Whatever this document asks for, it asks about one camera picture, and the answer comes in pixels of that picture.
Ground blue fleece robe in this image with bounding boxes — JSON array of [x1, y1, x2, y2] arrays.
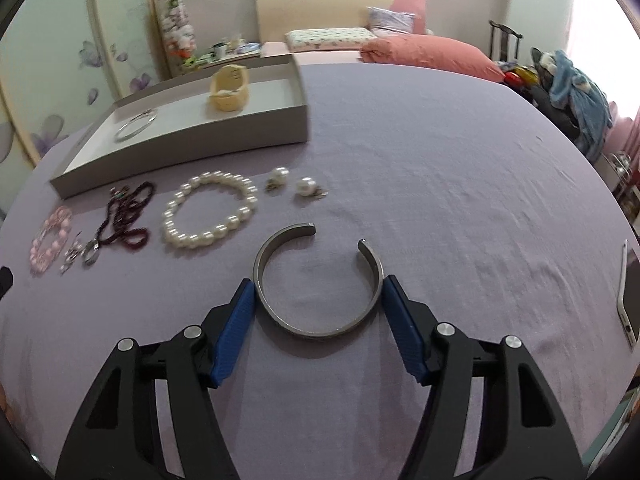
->
[[545, 50, 613, 153]]

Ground floral wardrobe doors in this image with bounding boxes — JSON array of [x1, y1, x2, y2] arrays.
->
[[0, 0, 168, 181]]

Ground white floral pillow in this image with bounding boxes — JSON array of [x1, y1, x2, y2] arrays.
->
[[285, 26, 376, 53]]

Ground dark red bead necklace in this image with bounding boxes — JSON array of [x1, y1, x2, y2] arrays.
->
[[92, 181, 157, 251]]

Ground pink bead bracelet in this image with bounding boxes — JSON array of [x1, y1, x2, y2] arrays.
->
[[29, 205, 75, 276]]

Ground cluttered small containers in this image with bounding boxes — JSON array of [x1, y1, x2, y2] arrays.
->
[[187, 35, 262, 68]]

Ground purple bed sheet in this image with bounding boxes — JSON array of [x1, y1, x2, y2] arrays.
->
[[0, 52, 640, 480]]

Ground white smartphone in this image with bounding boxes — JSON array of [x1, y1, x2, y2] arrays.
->
[[616, 240, 640, 351]]

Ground cream and pink headboard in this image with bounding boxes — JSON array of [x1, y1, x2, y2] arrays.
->
[[255, 0, 428, 43]]

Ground thin silver bangle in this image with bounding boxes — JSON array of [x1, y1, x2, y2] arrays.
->
[[112, 108, 159, 143]]

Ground dark clothes pile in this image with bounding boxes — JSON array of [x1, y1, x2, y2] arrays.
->
[[530, 47, 601, 136]]

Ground purple patterned pillow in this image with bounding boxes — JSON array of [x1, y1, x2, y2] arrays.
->
[[366, 6, 416, 36]]

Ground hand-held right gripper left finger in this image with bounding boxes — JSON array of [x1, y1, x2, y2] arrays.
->
[[54, 278, 257, 480]]

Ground pink bed sheet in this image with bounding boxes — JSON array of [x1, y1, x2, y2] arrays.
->
[[260, 41, 363, 59]]

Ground colourful toys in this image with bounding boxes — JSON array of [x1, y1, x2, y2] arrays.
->
[[502, 61, 540, 87]]

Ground small silver earrings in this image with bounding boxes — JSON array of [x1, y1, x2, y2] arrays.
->
[[60, 232, 83, 275]]

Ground grey shallow box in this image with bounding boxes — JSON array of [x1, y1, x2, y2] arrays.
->
[[49, 55, 312, 200]]

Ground plush toy rack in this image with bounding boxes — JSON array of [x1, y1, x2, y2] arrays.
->
[[157, 0, 198, 63]]

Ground steel cuff bracelet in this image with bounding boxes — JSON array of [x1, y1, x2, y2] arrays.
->
[[252, 223, 385, 338]]

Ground white pearl bracelet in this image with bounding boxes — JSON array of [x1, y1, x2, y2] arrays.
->
[[161, 171, 259, 250]]

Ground pearl earring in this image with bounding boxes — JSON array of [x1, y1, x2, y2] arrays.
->
[[297, 176, 328, 200], [264, 166, 291, 193]]

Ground pink duvet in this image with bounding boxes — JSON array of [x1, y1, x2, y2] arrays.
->
[[360, 35, 506, 83]]

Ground dark wooden chair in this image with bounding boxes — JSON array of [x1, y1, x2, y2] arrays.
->
[[487, 20, 523, 63]]

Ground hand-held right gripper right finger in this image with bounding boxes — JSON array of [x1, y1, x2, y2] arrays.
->
[[382, 274, 586, 480]]

